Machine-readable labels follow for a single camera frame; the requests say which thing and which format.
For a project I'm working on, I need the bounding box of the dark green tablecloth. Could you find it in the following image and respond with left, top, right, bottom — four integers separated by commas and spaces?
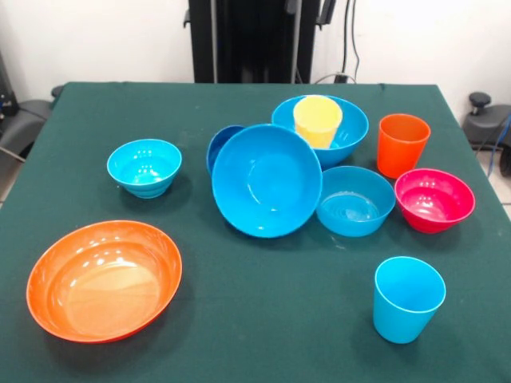
0, 81, 511, 383

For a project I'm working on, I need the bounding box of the dark blue plastic bowl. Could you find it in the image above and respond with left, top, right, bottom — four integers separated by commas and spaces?
205, 124, 246, 176

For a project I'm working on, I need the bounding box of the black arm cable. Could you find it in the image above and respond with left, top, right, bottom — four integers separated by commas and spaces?
342, 0, 361, 83

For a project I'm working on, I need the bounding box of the large orange plastic bowl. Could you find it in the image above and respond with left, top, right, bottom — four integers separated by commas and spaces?
26, 219, 184, 344

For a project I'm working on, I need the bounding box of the pink plastic bowl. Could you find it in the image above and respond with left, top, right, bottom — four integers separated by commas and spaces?
394, 168, 477, 235

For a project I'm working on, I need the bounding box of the light blue plastic cup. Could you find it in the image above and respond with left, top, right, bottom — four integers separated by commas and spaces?
372, 256, 447, 345

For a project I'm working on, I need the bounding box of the yellow plastic cup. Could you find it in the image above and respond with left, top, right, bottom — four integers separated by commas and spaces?
292, 94, 344, 150

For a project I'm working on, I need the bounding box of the black equipment base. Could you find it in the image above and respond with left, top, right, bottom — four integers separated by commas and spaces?
462, 91, 511, 151
0, 51, 53, 160

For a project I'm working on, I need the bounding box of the large blue plastic bowl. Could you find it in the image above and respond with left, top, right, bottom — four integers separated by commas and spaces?
271, 95, 370, 171
211, 123, 324, 239

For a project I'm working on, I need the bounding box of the orange plastic cup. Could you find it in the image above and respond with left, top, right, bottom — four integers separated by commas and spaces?
376, 113, 432, 180

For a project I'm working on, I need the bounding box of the small cyan plastic bowl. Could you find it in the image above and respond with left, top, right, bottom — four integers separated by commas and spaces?
106, 138, 183, 199

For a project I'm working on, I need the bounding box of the blue flat-bottomed ringed bowl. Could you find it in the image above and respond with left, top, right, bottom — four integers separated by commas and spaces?
316, 165, 397, 238

